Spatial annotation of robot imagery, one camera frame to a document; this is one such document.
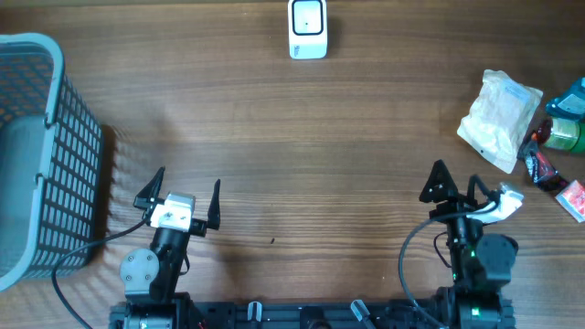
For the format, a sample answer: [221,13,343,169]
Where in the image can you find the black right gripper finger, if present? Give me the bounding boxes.
[465,175,500,208]
[419,160,459,203]

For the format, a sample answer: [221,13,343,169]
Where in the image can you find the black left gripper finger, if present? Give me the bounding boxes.
[207,179,221,230]
[133,166,165,210]

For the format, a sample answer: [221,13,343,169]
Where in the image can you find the dark red snack packet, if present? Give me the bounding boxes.
[517,131,569,194]

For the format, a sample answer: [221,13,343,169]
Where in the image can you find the white snack pouch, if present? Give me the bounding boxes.
[457,69,543,174]

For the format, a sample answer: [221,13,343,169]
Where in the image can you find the red Kleenex tissue pack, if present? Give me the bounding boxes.
[556,180,585,223]

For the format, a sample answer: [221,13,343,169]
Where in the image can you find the green lidded jar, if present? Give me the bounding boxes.
[542,117,584,154]

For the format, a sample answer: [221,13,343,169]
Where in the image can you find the teal Listerine mouthwash bottle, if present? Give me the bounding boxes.
[546,78,584,122]

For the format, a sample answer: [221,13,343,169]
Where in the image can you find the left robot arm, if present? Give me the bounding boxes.
[109,167,220,329]

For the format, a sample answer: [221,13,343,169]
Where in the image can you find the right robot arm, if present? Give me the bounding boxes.
[420,160,524,329]

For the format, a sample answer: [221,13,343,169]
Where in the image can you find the white barcode scanner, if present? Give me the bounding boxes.
[287,0,328,60]

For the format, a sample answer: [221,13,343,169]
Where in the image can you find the grey plastic mesh basket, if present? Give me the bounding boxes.
[1,33,103,291]

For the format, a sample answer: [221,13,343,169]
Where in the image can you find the black right camera cable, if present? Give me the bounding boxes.
[397,205,497,329]

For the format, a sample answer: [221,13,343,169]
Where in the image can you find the black camera cable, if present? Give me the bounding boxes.
[397,205,497,329]
[50,218,152,329]

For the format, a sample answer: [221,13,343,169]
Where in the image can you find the black left camera cable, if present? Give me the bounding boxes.
[50,218,152,329]

